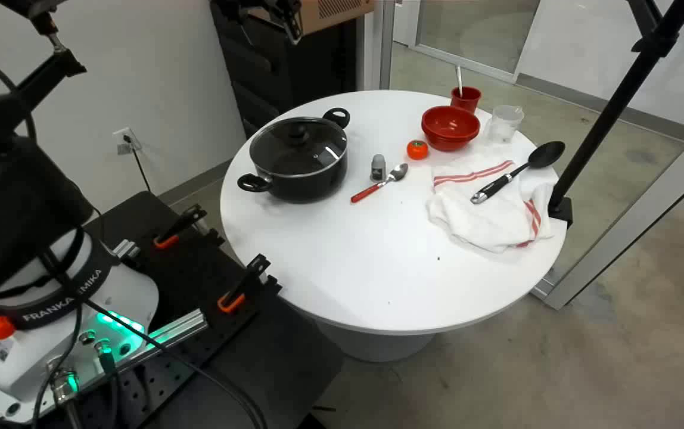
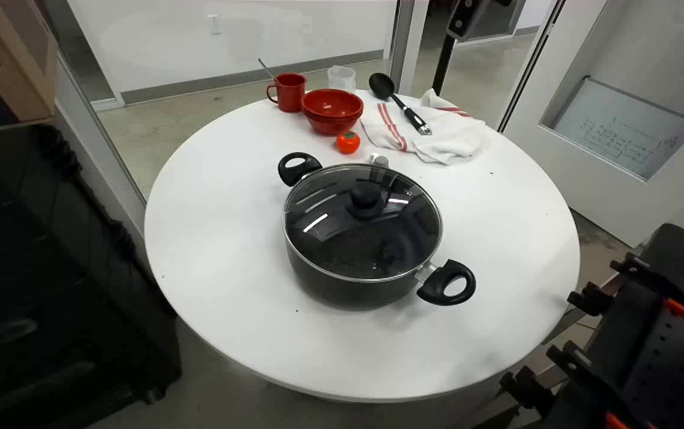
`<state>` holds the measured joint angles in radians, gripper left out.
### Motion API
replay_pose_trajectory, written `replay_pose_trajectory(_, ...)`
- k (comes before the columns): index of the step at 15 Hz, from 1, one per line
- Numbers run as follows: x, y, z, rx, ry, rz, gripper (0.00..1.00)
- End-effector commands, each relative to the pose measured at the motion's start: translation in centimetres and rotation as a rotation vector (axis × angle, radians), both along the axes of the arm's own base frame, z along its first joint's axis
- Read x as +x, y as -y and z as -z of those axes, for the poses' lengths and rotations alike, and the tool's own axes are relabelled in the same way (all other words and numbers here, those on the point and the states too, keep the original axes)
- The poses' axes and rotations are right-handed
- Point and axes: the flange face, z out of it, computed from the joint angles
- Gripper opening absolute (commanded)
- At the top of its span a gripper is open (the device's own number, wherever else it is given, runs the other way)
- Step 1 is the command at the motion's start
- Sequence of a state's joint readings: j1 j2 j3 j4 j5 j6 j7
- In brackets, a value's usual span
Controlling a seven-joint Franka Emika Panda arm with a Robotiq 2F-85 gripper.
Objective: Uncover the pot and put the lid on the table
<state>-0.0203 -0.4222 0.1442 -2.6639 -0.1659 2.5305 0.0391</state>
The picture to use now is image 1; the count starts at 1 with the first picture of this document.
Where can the glass pot lid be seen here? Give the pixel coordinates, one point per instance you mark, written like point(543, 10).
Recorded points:
point(298, 147)

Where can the white franka robot arm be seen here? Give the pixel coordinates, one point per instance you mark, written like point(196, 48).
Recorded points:
point(70, 309)

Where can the black cooking pot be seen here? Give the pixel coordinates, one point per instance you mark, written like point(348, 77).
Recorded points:
point(303, 186)

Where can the white round table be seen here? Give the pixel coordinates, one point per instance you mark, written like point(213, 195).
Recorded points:
point(376, 276)

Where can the small orange fruit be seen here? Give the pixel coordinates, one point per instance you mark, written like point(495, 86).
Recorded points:
point(419, 152)

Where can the red bowl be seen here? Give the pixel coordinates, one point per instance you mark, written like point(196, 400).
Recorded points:
point(450, 130)

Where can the right black orange clamp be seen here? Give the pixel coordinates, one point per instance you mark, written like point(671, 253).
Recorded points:
point(233, 301)

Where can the black orange clamp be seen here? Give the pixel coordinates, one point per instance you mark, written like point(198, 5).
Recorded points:
point(233, 301)
point(184, 220)

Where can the black storage cabinet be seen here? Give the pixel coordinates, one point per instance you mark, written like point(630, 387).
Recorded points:
point(270, 76)

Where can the left black orange clamp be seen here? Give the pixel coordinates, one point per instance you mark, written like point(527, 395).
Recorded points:
point(184, 220)

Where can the red mug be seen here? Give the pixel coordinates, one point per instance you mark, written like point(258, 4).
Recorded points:
point(465, 97)

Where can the white red striped towel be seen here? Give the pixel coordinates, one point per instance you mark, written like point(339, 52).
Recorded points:
point(513, 219)

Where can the clear plastic cup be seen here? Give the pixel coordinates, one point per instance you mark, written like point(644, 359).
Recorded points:
point(505, 122)

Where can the cardboard box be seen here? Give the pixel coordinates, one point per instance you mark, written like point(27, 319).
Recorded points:
point(313, 16)

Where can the black serving spoon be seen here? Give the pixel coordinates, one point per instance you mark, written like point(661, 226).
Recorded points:
point(545, 155)

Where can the black tripod stand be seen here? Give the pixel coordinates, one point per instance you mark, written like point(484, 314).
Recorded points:
point(659, 34)

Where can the red handled peeler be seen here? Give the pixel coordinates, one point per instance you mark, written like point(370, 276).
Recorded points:
point(378, 175)

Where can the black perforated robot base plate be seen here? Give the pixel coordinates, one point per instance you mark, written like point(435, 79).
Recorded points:
point(260, 368)

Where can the wall power outlet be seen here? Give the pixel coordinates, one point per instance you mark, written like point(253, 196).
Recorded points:
point(128, 141)

